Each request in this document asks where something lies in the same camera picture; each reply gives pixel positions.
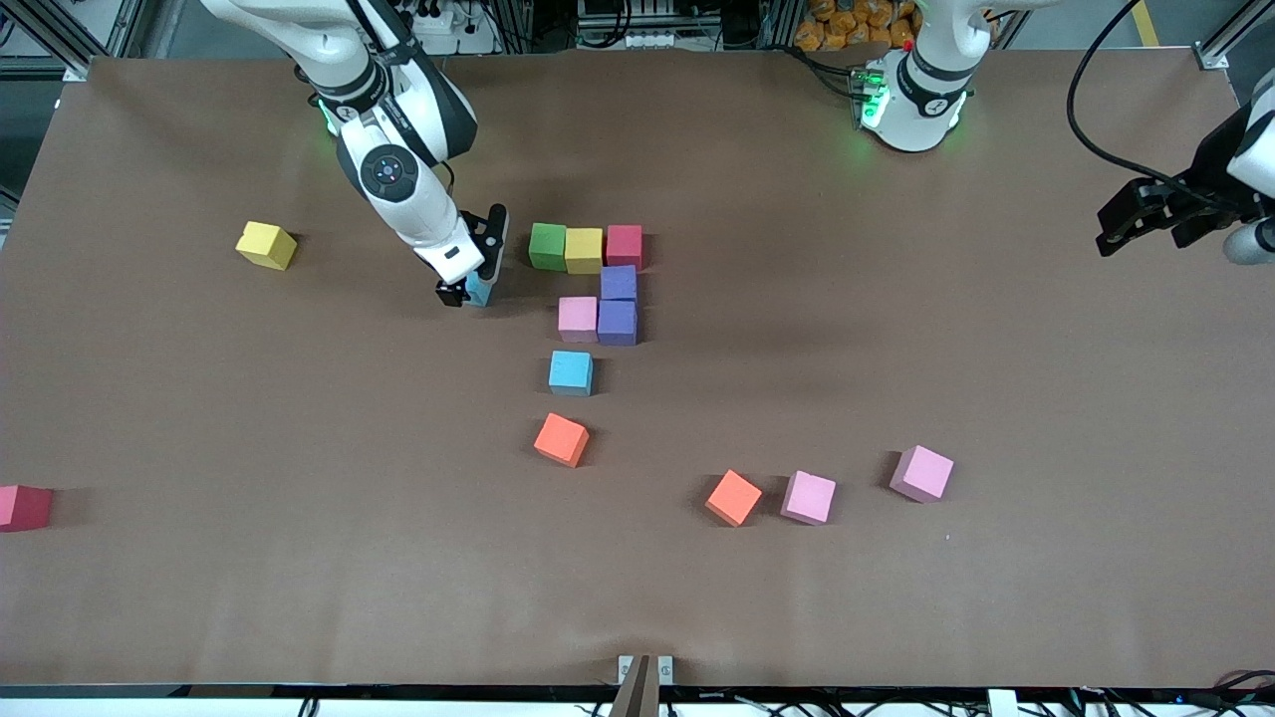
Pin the white power strip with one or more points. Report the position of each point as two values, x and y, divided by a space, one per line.
453 25

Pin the purple foam cube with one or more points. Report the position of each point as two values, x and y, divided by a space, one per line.
618 323
619 283

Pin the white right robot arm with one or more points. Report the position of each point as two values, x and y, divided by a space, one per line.
398 179

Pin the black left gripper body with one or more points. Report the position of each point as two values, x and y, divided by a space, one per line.
1202 189

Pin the tan vertical strut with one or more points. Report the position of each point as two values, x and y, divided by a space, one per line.
634 692

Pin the aluminium frame rail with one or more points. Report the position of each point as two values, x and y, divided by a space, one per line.
1240 25
139 25

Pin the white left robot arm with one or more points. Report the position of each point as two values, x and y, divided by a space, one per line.
926 90

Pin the small metal table bracket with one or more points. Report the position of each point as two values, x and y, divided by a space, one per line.
625 669

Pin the pile of orange bags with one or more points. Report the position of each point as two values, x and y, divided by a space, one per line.
847 25

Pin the blue foam cube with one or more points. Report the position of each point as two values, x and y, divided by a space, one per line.
481 292
570 371

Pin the pink foam cube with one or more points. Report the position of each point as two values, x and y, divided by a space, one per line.
922 472
578 319
808 496

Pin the yellow foam cube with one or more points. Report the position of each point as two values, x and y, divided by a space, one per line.
584 251
266 244

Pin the red foam cube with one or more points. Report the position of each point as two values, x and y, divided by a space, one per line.
22 507
625 245

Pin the green foam cube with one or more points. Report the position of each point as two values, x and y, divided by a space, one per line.
546 246

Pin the orange foam cube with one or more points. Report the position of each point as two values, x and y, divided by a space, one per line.
733 497
560 439

